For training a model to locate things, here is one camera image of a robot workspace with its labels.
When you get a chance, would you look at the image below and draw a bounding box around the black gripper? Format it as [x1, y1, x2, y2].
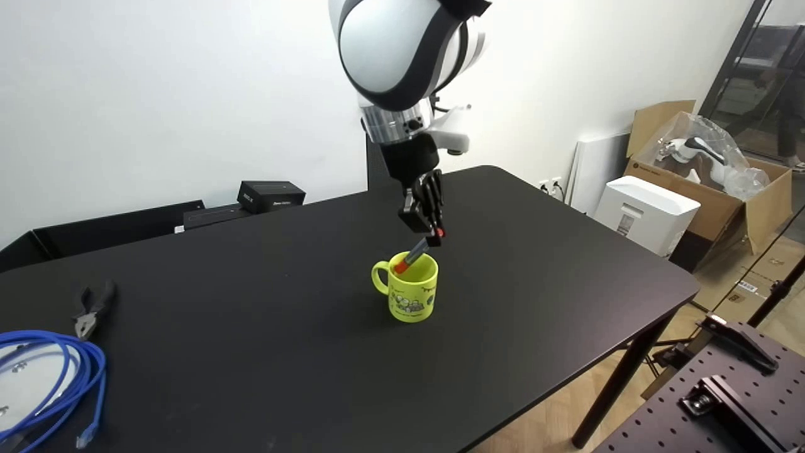
[382, 134, 447, 246]

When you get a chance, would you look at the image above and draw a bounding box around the orange marker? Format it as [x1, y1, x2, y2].
[392, 239, 429, 275]

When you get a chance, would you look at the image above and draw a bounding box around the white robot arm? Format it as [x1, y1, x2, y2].
[331, 0, 493, 246]

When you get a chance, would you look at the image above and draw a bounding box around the yellow-green mug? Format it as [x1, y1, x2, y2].
[370, 253, 440, 322]

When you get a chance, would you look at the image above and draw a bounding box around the black box behind table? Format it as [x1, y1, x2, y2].
[238, 181, 306, 215]

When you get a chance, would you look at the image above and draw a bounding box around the white appliance box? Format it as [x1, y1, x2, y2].
[594, 176, 701, 258]

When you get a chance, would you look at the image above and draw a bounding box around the cardboard box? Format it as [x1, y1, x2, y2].
[626, 102, 794, 253]

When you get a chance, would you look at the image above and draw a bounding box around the black table leg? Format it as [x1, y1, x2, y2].
[572, 312, 675, 448]

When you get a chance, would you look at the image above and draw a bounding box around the clear plastic wrap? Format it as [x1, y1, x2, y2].
[644, 112, 770, 202]

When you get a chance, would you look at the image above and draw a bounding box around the black perforated breadboard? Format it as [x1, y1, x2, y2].
[594, 318, 805, 453]

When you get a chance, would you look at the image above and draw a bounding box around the black low cabinet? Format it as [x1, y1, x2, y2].
[0, 202, 244, 273]

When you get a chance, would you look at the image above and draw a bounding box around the blue coiled cable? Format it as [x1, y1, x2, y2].
[0, 327, 111, 453]

